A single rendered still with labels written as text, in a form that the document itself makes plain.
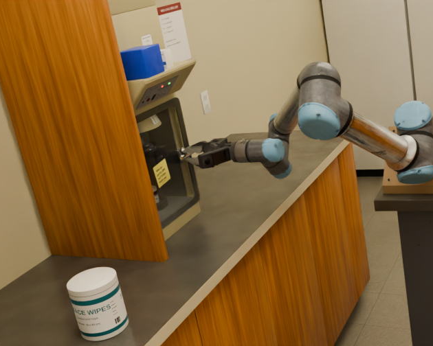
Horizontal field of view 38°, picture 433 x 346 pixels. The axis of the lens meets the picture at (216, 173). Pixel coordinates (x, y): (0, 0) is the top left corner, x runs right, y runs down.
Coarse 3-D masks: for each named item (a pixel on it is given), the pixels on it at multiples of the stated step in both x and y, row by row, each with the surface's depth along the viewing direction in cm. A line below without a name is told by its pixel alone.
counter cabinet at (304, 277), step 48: (336, 192) 287; (288, 240) 239; (336, 240) 286; (240, 288) 205; (288, 288) 238; (336, 288) 285; (192, 336) 179; (240, 336) 204; (288, 336) 237; (336, 336) 284
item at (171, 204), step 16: (144, 112) 204; (160, 112) 211; (176, 112) 219; (144, 128) 204; (160, 128) 211; (176, 128) 219; (144, 144) 204; (160, 144) 211; (176, 144) 219; (160, 160) 211; (176, 160) 219; (176, 176) 219; (192, 176) 228; (160, 192) 211; (176, 192) 219; (192, 192) 228; (160, 208) 211; (176, 208) 219
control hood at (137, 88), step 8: (176, 64) 210; (184, 64) 207; (192, 64) 211; (168, 72) 198; (176, 72) 203; (184, 72) 210; (128, 80) 194; (136, 80) 190; (144, 80) 188; (152, 80) 191; (160, 80) 196; (176, 80) 209; (184, 80) 217; (136, 88) 189; (144, 88) 190; (176, 88) 215; (136, 96) 190; (136, 104) 194
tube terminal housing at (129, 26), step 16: (112, 16) 193; (128, 16) 199; (144, 16) 207; (128, 32) 199; (144, 32) 207; (160, 32) 215; (128, 48) 199; (160, 48) 215; (192, 208) 231; (176, 224) 221
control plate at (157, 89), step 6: (174, 78) 206; (162, 84) 200; (168, 84) 206; (150, 90) 195; (156, 90) 199; (162, 90) 204; (168, 90) 210; (144, 96) 195; (150, 96) 199; (156, 96) 204; (162, 96) 209; (144, 102) 199; (150, 102) 203
